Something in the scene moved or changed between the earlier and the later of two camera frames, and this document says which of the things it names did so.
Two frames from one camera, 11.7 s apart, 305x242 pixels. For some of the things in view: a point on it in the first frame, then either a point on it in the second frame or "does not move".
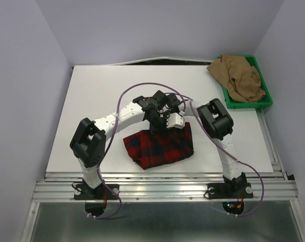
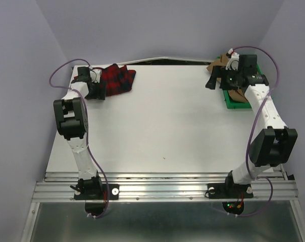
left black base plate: [85, 192] does not move
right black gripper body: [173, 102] -> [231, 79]
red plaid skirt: [150, 149] -> [117, 80]
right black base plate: [215, 191] does not move
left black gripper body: [157, 123] -> [95, 94]
